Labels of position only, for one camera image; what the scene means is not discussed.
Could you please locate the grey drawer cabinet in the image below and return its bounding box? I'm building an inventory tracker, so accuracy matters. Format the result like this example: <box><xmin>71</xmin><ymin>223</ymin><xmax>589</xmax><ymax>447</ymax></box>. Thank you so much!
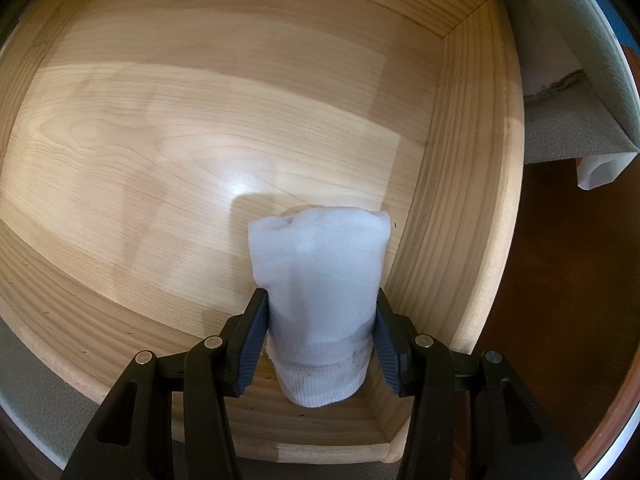
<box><xmin>479</xmin><ymin>0</ymin><xmax>640</xmax><ymax>164</ymax></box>

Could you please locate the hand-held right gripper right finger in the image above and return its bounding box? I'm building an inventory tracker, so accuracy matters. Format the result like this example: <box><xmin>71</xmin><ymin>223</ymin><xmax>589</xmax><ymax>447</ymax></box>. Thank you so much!
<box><xmin>374</xmin><ymin>287</ymin><xmax>581</xmax><ymax>480</ymax></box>

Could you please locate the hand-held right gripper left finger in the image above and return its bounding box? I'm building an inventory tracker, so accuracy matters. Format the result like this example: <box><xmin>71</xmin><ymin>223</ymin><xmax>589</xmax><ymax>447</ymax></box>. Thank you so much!
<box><xmin>60</xmin><ymin>287</ymin><xmax>269</xmax><ymax>480</ymax></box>

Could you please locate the white sock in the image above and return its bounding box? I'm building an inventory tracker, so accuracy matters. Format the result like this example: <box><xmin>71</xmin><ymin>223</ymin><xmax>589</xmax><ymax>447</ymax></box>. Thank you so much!
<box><xmin>247</xmin><ymin>206</ymin><xmax>391</xmax><ymax>409</ymax></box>

